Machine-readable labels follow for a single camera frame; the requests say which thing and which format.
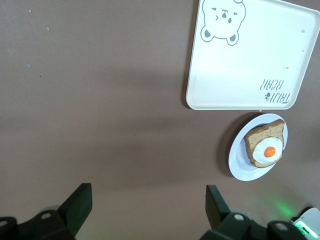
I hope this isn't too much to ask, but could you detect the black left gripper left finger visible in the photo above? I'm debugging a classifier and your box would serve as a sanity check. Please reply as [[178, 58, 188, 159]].
[[18, 183, 93, 240]]

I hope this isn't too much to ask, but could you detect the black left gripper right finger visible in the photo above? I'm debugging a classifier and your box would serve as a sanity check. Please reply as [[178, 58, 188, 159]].
[[201, 185, 268, 240]]

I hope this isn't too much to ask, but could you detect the pale lavender round plate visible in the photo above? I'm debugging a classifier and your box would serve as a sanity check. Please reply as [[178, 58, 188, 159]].
[[227, 113, 289, 182]]

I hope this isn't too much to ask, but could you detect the fried egg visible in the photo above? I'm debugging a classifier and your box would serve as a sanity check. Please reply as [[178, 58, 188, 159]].
[[252, 136, 284, 165]]

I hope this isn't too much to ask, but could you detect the bread slice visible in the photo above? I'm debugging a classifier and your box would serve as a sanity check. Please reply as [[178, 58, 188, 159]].
[[244, 118, 286, 168]]

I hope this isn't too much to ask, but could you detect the cream bear print tray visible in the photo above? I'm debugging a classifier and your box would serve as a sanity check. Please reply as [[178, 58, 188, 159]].
[[185, 0, 320, 111]]

